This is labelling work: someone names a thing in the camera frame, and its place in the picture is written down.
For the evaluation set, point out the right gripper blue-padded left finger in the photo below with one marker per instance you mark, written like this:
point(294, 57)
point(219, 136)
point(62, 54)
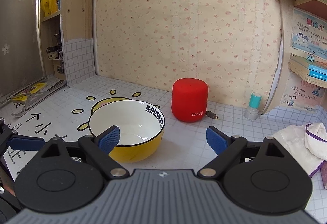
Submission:
point(97, 150)

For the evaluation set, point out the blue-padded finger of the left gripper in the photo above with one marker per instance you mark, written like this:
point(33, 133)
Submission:
point(26, 143)

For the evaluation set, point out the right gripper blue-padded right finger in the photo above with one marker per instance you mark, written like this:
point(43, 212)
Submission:
point(228, 150)

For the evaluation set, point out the yellow white ceramic bowl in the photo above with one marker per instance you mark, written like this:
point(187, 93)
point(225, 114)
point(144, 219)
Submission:
point(141, 126)

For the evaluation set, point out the teal capped small bottle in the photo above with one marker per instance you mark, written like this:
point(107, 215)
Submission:
point(252, 111)

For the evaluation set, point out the metal folding rack yellow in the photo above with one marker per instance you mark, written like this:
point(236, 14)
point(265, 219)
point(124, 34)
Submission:
point(21, 102)

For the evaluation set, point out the red cylindrical speaker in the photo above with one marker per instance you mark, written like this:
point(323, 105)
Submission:
point(189, 99)

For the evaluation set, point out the white cloth purple trim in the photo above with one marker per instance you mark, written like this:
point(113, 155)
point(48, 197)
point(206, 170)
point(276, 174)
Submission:
point(306, 144)

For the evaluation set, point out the stacked books on shelf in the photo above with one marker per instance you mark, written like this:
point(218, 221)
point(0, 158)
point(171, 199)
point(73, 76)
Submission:
point(311, 72)

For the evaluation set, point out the illustrated poster on shelf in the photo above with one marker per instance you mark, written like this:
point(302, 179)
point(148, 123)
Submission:
point(308, 33)

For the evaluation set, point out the wooden shelf unit left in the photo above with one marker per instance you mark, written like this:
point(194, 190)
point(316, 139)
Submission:
point(66, 41)

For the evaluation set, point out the brown cable plug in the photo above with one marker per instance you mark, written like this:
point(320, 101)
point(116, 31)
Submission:
point(212, 115)

